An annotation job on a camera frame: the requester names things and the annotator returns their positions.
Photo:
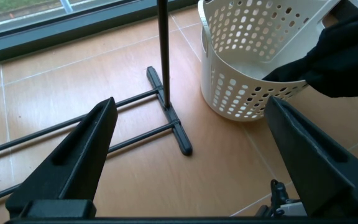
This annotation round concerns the window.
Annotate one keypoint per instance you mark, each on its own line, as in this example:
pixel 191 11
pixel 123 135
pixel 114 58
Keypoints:
pixel 57 28

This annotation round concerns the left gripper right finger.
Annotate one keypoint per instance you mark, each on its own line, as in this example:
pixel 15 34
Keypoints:
pixel 328 193

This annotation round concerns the black clothes rack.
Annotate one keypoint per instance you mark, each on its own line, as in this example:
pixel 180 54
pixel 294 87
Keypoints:
pixel 164 56

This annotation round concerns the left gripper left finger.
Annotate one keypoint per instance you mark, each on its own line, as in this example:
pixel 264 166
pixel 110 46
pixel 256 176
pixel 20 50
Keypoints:
pixel 73 180

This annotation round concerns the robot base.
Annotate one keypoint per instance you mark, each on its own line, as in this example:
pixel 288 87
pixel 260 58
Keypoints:
pixel 280 202

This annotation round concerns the white laundry basket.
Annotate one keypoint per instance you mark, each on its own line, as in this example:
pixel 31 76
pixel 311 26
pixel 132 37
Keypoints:
pixel 228 90

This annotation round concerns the black garment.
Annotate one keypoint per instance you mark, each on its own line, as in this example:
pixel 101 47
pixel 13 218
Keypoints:
pixel 343 62

